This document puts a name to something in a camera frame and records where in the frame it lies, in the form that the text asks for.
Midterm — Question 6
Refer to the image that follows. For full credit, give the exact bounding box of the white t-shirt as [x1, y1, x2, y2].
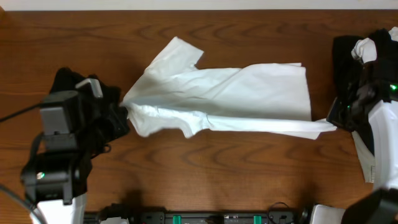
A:
[123, 38, 336, 139]

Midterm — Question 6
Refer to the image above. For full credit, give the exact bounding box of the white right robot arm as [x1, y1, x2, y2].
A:
[309, 60, 397, 223]

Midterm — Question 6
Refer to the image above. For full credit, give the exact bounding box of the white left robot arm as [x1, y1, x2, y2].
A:
[21, 103, 129, 205]

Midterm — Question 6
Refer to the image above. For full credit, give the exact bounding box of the black garment pile right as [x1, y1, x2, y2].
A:
[332, 35, 397, 103]

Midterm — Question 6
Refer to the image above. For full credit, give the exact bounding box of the folded black garment left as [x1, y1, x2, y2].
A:
[49, 67, 122, 125]

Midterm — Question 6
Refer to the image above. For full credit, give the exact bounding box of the white garment in pile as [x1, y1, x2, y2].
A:
[351, 27, 397, 63]

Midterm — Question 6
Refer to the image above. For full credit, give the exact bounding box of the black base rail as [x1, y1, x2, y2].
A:
[83, 210, 312, 224]

